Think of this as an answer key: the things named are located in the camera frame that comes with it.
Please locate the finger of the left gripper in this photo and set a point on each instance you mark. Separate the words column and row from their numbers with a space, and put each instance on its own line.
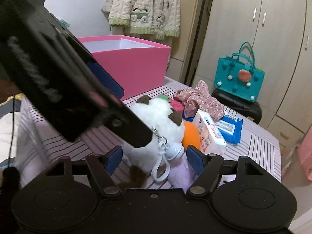
column 103, row 82
column 125, row 124

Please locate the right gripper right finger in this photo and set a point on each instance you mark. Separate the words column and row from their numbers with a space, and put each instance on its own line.
column 208, row 171

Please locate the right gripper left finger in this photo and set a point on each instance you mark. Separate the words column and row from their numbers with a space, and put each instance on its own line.
column 101, row 169

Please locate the purple Kuromi plush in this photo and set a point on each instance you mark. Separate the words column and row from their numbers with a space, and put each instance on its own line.
column 181, row 175

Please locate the white tissue pack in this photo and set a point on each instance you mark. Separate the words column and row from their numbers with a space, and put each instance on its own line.
column 211, row 140

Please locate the orange plush ball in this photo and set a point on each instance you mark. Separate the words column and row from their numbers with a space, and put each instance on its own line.
column 191, row 136

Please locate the blue wet wipes pack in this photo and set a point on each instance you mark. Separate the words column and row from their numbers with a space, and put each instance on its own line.
column 230, row 127

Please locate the white fluffy cat plush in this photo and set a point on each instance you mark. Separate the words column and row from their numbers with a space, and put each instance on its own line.
column 166, row 145

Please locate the red strawberry plush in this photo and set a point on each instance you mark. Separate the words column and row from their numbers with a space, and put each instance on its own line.
column 178, row 106

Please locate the pink floral fabric bow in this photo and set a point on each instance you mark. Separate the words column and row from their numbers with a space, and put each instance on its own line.
column 199, row 98

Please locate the pink storage box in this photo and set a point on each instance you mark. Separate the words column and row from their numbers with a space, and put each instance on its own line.
column 137, row 65

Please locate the canvas tote bag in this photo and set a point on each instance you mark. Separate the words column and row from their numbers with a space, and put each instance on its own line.
column 106, row 8

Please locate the black suitcase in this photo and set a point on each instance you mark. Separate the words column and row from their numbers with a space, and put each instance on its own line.
column 248, row 109

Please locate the cream fleece pajama jacket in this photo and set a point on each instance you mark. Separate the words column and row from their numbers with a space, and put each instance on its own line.
column 159, row 18

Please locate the teal felt handbag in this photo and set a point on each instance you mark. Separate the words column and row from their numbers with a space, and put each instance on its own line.
column 238, row 75

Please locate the pink paper bag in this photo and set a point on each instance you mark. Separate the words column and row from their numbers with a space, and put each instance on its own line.
column 305, row 154

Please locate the beige wardrobe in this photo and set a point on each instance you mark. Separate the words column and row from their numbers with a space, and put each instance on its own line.
column 275, row 30

